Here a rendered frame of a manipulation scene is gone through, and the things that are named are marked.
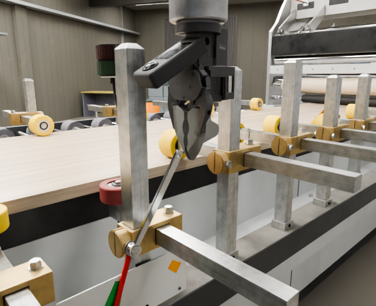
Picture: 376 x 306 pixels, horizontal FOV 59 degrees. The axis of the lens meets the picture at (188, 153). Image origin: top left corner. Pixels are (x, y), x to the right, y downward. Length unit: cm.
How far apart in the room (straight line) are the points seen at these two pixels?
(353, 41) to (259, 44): 874
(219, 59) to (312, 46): 241
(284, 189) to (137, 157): 52
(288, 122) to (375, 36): 191
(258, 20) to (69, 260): 1102
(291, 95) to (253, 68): 1053
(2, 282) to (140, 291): 23
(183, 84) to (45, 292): 37
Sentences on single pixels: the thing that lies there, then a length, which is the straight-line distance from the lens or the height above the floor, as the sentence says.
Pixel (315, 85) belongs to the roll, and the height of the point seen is 105.
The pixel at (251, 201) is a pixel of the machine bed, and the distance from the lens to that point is 122.
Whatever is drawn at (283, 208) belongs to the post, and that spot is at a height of 76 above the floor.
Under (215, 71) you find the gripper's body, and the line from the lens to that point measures 52.
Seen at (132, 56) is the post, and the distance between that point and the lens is 54.
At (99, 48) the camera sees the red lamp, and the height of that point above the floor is 117.
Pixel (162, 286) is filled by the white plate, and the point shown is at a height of 73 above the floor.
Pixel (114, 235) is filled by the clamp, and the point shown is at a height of 86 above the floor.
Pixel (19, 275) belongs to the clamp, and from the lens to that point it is 55.
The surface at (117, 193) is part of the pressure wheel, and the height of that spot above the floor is 90.
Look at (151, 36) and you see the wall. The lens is 1245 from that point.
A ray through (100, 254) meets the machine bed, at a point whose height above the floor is 71.
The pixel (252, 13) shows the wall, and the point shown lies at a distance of 1159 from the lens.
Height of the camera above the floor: 113
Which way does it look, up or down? 13 degrees down
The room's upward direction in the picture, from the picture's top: straight up
